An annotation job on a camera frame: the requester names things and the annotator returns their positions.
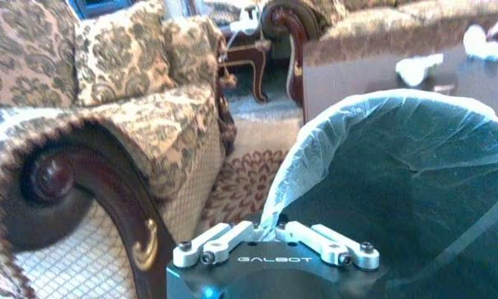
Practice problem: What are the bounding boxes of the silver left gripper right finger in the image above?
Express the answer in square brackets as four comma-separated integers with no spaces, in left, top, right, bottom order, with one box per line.
[273,214,381,270]

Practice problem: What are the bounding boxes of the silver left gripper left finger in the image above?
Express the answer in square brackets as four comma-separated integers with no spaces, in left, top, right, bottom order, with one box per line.
[174,220,264,268]

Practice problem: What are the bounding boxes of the dark green trash bin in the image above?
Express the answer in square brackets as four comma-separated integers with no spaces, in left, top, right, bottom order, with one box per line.
[261,88,498,299]

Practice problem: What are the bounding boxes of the clear plastic bin liner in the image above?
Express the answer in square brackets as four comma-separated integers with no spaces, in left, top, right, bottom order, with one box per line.
[260,88,498,299]

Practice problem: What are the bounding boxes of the white crumpled paper trash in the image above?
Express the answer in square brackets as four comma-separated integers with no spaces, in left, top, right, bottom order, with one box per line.
[393,52,447,87]
[463,23,498,60]

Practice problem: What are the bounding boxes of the red floral patterned rug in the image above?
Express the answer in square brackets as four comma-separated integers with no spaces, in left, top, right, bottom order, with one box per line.
[199,148,292,232]

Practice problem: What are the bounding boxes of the floral sofa with carved armrest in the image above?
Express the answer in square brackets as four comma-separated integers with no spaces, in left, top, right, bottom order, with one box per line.
[0,0,239,299]

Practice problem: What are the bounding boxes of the brown coffee table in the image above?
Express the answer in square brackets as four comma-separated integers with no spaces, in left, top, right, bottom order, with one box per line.
[301,40,498,125]

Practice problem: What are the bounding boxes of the dark wooden side table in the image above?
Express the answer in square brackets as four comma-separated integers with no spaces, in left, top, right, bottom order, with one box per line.
[216,29,275,104]

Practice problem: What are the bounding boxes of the small floral sofa cushion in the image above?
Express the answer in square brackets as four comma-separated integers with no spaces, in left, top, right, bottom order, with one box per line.
[162,16,231,88]

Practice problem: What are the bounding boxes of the large floral sofa cushion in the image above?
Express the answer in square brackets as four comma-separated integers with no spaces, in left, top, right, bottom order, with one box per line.
[74,0,180,107]

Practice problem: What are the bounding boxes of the white objects on side table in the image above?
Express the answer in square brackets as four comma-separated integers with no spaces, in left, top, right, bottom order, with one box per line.
[228,5,264,33]

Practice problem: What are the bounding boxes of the floral sofa with wooden scroll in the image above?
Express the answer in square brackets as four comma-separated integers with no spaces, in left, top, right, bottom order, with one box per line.
[259,0,498,108]

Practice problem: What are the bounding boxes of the blue framed screen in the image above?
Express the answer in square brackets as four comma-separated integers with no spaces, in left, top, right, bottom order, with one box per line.
[66,0,168,19]

